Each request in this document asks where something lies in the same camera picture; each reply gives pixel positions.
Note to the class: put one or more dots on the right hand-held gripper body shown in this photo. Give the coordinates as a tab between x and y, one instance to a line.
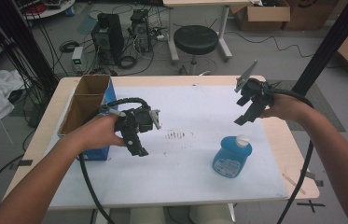
258	91

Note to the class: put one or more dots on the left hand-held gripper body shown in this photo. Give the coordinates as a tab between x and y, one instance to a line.
139	119

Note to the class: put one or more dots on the blue bottle with white cap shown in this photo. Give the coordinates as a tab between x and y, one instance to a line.
229	158

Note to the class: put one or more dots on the blue and brown cardboard box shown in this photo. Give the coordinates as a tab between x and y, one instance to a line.
84	102

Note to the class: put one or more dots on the person's right hand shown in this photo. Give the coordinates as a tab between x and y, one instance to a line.
286	107

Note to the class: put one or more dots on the person's left hand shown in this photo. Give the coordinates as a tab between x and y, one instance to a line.
100	133

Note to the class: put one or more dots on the light wooden table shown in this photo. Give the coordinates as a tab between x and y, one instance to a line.
283	146

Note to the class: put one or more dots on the white-legged background table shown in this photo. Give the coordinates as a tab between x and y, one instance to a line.
224	34

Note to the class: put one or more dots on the open cardboard box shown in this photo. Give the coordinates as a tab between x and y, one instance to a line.
265	15

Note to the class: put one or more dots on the black round stool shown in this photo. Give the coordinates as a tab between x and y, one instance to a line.
196	39

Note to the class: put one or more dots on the thin wooden stick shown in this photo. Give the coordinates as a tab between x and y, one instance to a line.
293	183

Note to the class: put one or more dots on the black metal stand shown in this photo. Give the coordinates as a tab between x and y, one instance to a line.
327	46
25	40

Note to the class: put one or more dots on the white power supply unit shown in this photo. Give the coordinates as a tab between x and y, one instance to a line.
77	59

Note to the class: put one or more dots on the large black computer tower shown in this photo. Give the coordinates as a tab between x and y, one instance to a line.
109	37

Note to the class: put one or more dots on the small black computer tower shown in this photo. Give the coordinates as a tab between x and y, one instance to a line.
140	29

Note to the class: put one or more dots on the closed cardboard box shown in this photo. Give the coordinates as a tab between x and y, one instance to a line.
311	15

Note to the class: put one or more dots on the black tape cross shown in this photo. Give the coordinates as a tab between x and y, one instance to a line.
311	205

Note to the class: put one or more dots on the round white table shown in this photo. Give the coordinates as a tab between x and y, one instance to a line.
53	11

